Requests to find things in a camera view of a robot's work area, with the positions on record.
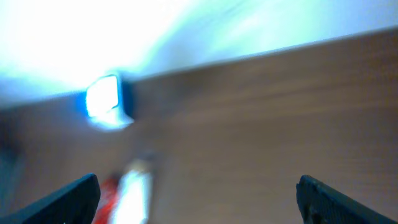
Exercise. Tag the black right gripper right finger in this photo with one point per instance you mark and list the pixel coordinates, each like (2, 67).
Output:
(318, 203)

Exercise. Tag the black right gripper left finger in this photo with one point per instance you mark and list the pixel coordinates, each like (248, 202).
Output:
(74, 203)

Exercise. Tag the red candy bag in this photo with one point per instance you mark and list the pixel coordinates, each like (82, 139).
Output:
(108, 200)

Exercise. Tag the white cream tube gold cap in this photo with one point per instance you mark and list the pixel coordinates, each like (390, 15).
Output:
(135, 191)

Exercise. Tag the white barcode scanner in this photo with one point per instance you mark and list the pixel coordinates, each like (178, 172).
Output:
(104, 103)

